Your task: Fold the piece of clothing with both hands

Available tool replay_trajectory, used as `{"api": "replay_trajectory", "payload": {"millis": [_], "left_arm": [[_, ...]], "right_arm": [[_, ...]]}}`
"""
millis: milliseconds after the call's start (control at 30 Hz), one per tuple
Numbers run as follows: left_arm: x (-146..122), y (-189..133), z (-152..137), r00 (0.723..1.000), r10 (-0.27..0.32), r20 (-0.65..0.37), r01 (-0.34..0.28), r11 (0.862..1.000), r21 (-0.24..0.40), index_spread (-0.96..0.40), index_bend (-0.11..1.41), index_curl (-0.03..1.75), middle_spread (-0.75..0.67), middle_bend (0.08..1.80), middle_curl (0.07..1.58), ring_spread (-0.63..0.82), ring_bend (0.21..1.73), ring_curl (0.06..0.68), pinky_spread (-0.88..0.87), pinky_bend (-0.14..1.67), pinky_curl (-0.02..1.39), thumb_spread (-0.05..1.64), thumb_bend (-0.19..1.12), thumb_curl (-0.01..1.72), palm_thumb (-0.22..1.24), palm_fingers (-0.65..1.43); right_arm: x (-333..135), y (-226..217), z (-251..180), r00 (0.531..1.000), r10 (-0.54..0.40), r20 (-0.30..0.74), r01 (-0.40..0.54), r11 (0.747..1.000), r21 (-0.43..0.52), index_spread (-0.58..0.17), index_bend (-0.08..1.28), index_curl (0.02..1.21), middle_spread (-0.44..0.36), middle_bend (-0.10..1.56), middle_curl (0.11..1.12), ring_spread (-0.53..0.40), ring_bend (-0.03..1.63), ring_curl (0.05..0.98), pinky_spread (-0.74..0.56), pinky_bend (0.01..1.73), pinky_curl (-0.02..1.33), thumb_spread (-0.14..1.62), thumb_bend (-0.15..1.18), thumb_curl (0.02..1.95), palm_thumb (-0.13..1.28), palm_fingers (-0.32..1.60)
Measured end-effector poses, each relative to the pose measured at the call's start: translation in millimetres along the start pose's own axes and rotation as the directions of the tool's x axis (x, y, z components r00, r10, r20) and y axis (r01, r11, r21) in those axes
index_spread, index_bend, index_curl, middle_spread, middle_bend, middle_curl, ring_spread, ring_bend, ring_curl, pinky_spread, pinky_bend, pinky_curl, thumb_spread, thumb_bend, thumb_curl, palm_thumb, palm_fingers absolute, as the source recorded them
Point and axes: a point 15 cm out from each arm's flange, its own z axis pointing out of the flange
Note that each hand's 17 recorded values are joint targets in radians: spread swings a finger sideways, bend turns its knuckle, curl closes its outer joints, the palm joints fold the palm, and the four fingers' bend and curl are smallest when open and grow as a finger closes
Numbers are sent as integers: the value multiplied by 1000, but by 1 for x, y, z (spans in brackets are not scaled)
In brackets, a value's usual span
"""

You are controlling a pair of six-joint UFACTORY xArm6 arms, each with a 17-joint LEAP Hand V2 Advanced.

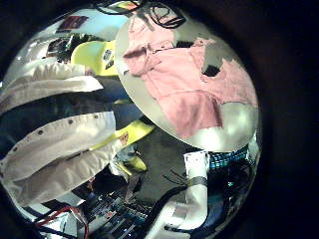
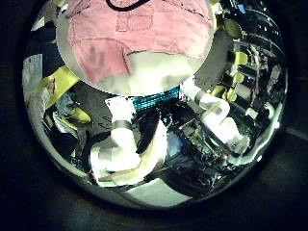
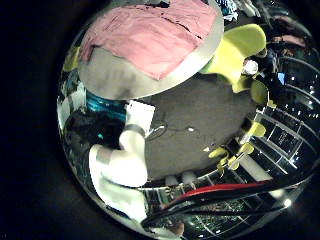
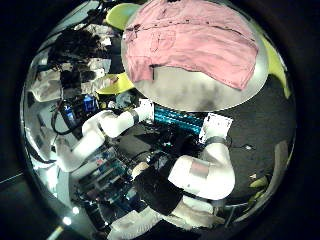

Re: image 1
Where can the pink piece of clothing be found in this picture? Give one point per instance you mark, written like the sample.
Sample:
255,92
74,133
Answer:
186,83

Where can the yellow plastic chair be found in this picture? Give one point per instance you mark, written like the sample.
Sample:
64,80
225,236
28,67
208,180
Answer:
133,132
94,56

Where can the rack with teal lights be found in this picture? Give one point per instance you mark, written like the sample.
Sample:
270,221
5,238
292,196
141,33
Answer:
227,157

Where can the red and purple wall poster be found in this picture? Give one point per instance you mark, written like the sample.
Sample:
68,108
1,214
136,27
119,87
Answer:
72,22

